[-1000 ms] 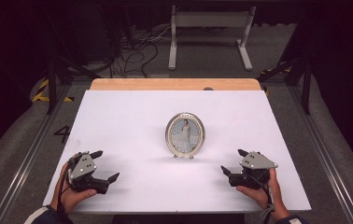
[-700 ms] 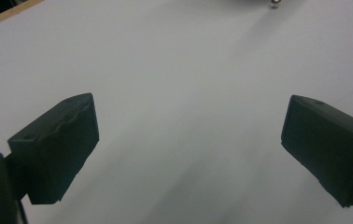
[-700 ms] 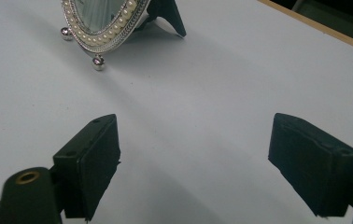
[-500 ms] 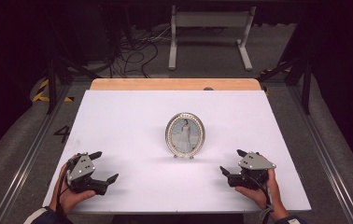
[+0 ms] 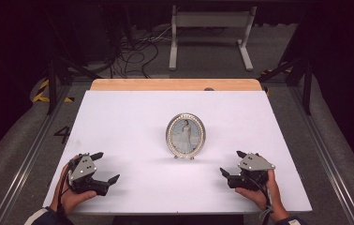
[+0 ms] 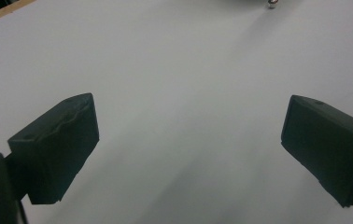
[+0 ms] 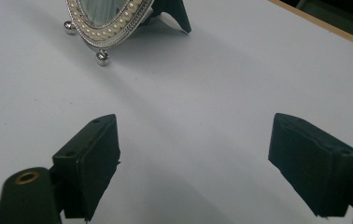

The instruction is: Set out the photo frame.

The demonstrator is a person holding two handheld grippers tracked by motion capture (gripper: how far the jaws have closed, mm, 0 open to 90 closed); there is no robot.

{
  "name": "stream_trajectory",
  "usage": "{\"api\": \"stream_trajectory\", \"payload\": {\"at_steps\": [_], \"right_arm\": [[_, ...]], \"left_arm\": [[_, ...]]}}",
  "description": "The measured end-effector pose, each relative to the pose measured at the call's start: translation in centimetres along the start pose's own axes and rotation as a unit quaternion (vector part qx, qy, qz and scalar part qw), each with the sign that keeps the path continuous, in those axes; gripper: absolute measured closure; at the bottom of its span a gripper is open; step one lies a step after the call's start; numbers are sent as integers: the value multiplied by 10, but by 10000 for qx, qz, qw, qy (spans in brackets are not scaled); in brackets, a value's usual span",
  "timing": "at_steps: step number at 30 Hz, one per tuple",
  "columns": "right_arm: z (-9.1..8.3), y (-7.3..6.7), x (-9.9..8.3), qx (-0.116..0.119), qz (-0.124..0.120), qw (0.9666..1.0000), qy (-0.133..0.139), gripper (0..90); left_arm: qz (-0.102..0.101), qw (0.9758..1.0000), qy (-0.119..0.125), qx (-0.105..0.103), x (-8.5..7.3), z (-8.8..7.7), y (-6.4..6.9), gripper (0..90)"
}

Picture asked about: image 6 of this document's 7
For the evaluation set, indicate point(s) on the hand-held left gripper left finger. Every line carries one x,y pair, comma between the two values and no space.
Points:
53,149

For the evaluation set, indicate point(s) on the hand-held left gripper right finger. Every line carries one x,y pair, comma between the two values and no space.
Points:
330,149

